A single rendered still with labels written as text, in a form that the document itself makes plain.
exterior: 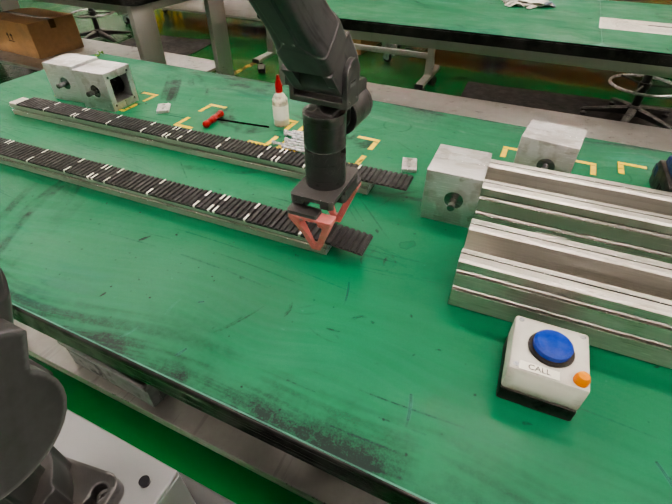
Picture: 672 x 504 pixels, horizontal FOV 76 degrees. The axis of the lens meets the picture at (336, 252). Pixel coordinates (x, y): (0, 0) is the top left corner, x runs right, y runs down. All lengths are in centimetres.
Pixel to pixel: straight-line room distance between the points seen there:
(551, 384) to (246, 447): 78
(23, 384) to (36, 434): 4
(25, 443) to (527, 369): 43
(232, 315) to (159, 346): 10
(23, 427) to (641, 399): 58
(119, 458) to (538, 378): 40
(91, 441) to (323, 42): 42
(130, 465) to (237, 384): 18
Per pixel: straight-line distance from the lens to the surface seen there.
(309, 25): 47
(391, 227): 75
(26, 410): 29
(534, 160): 90
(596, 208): 74
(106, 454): 41
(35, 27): 419
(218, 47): 347
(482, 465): 51
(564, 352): 52
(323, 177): 59
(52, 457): 38
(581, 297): 59
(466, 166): 75
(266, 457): 111
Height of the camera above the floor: 123
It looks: 40 degrees down
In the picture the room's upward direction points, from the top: straight up
